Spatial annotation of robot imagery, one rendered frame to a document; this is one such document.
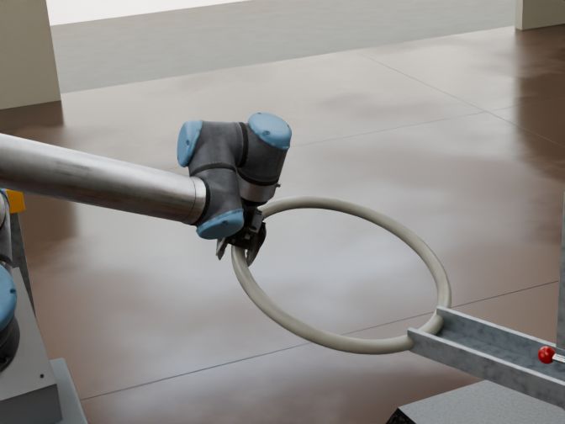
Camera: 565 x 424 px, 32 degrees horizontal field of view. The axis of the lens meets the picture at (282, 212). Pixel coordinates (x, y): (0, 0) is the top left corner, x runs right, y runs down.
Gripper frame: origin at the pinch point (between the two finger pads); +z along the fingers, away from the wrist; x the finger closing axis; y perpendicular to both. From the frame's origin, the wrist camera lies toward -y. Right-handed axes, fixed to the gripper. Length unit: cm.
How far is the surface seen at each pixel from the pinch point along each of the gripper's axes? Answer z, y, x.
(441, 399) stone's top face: 21, 0, 55
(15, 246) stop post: 70, -58, -70
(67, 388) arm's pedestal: 45, 11, -29
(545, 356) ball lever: -26, 31, 60
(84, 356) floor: 175, -120, -56
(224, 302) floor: 168, -172, -8
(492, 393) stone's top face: 18, -3, 66
